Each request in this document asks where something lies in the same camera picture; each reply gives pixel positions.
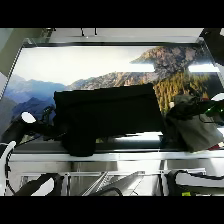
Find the black garment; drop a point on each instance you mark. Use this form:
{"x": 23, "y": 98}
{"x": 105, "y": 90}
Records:
{"x": 110, "y": 111}

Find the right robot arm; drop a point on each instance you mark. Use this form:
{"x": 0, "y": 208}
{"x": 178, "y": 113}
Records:
{"x": 196, "y": 180}

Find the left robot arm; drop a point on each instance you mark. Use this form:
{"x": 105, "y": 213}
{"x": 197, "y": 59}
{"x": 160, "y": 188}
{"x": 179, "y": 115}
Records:
{"x": 16, "y": 128}

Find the grey garment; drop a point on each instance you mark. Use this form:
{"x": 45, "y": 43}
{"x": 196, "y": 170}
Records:
{"x": 195, "y": 131}

